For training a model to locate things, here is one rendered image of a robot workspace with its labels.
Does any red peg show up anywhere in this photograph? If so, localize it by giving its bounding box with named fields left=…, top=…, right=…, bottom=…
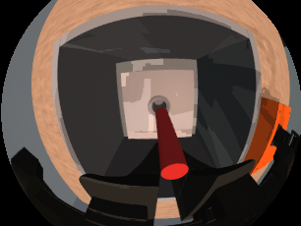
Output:
left=155, top=108, right=189, bottom=180

